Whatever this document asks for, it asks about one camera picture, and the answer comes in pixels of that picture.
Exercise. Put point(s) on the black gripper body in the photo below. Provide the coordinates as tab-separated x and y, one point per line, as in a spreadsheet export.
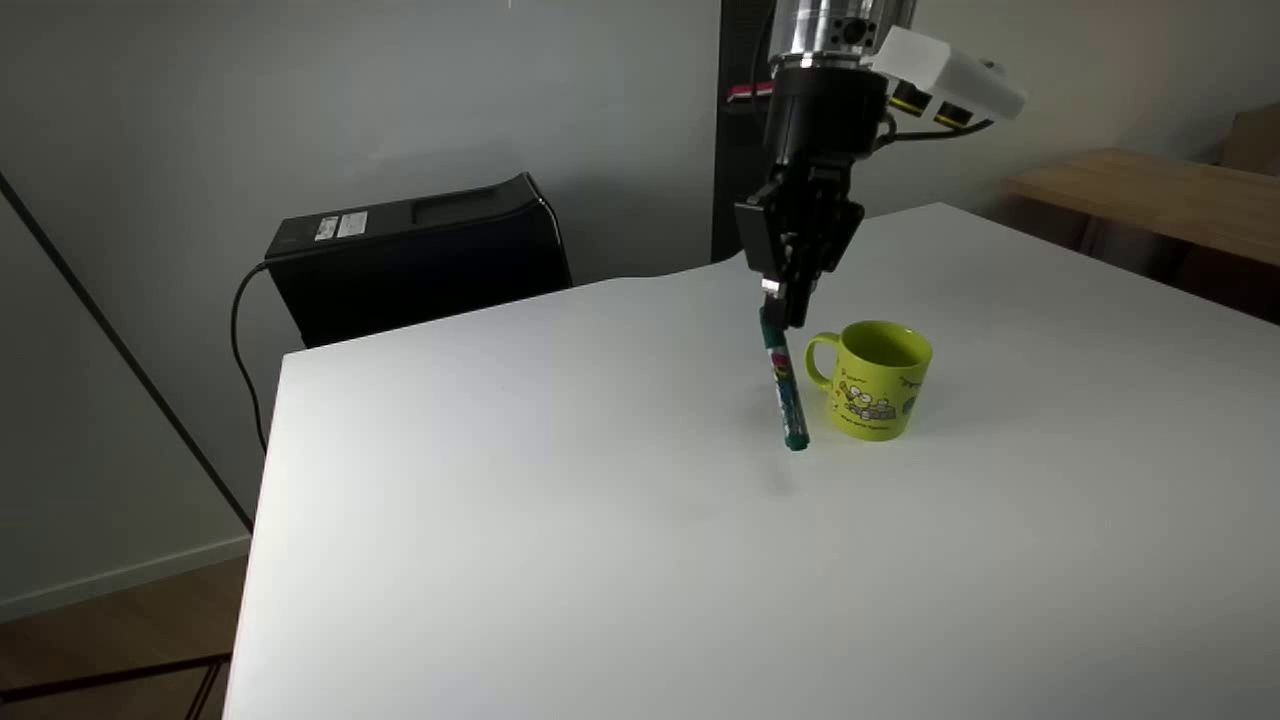
820	125

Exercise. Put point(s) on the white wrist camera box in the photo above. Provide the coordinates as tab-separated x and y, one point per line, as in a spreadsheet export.
948	76

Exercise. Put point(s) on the wooden side table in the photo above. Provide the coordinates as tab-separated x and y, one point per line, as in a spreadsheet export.
1162	200

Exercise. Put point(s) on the lime green printed mug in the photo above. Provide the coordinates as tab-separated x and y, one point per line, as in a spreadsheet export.
873	385

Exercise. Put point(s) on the green capped marker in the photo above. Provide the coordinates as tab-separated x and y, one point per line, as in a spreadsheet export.
784	395

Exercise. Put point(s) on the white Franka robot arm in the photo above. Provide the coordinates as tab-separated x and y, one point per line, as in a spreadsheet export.
842	26

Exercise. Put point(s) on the black computer case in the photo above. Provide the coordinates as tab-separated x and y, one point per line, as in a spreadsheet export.
421	252

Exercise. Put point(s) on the thin black stand pole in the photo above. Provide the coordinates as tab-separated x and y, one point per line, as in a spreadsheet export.
127	355

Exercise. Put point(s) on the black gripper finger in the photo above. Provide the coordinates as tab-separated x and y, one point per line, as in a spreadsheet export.
764	243
820	262

